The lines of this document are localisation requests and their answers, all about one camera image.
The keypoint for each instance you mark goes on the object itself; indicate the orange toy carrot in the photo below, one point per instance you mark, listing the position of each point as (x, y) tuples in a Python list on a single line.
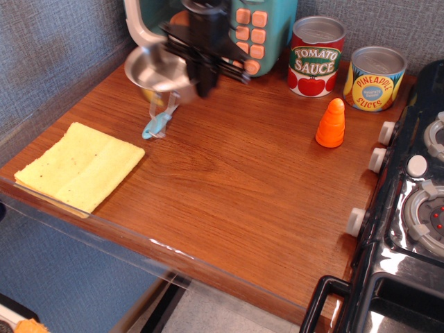
[(331, 128)]

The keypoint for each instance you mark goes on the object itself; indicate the tomato sauce can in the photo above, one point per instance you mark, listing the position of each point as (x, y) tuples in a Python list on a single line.
[(316, 48)]

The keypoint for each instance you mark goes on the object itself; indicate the small steel pot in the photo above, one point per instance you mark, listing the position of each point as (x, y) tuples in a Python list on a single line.
[(161, 76)]

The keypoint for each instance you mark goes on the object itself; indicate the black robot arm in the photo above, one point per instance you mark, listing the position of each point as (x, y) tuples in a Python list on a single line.
[(213, 6)]

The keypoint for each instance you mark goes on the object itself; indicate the teal handled grey spoon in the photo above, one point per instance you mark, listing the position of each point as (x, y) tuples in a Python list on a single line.
[(157, 126)]

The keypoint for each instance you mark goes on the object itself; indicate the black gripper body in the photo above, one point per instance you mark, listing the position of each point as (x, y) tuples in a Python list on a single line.
[(206, 38)]

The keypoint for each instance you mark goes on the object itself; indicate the toy microwave teal and pink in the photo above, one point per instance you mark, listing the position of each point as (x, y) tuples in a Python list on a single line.
[(260, 28)]

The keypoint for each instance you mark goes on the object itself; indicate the black toy stove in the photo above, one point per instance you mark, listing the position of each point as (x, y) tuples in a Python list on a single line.
[(397, 268)]

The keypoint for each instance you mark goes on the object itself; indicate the yellow cloth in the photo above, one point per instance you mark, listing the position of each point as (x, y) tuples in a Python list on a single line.
[(81, 170)]

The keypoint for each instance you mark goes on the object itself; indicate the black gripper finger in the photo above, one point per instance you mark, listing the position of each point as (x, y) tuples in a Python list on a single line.
[(192, 69), (207, 75)]

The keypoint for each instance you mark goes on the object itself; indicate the pineapple slices can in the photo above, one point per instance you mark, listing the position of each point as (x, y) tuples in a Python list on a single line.
[(374, 78)]

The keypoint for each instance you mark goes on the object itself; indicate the orange object at corner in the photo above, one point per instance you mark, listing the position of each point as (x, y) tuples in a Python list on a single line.
[(30, 326)]

